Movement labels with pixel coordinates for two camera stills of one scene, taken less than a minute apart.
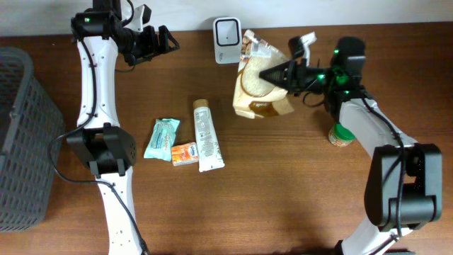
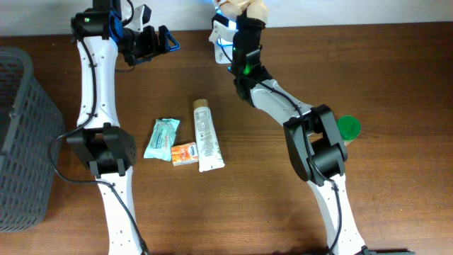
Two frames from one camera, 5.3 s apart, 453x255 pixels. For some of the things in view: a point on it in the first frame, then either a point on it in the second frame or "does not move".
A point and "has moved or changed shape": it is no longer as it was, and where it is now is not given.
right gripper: [287, 73] → [250, 23]
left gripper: [152, 44] does not move
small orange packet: [185, 154] does not move
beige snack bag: [255, 97] has moved or changed shape
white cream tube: [209, 151] does not move
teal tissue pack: [161, 142] does not move
